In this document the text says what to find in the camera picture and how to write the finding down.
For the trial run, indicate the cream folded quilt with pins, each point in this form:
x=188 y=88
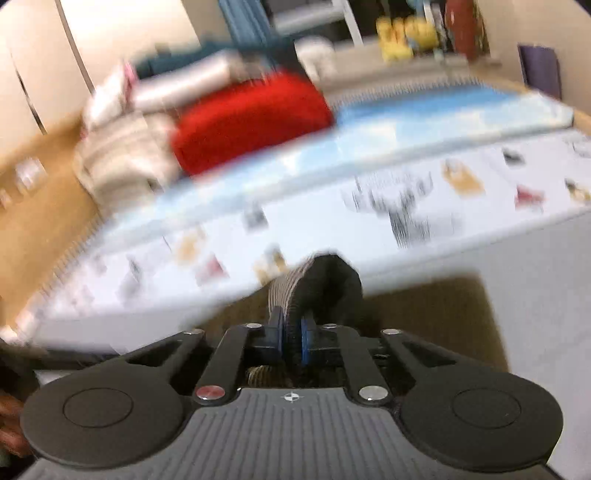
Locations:
x=128 y=161

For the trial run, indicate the dark red cushion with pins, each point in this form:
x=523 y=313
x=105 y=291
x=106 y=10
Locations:
x=463 y=25

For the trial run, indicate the teal shark plush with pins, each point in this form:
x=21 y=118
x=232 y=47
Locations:
x=279 y=52

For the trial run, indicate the yellow plush toys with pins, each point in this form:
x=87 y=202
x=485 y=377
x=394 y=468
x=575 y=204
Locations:
x=402 y=38

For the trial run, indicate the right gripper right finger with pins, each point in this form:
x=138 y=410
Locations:
x=454 y=409

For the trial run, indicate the blue patterned folded sheet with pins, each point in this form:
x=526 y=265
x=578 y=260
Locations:
x=376 y=127

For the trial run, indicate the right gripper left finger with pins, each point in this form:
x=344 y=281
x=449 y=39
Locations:
x=126 y=409

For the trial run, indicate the white plush toy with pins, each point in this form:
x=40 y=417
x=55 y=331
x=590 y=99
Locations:
x=317 y=56

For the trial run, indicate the dark brown corduroy pants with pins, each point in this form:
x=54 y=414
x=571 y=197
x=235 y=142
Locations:
x=453 y=313

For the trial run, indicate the blue curtain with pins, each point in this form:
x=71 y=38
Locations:
x=247 y=21

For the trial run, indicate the white folded bedding stack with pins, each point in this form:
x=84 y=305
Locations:
x=123 y=91

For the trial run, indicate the red folded blanket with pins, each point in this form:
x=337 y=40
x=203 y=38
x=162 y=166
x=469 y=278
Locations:
x=248 y=117

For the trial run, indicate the white window frame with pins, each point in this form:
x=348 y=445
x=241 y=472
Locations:
x=312 y=16

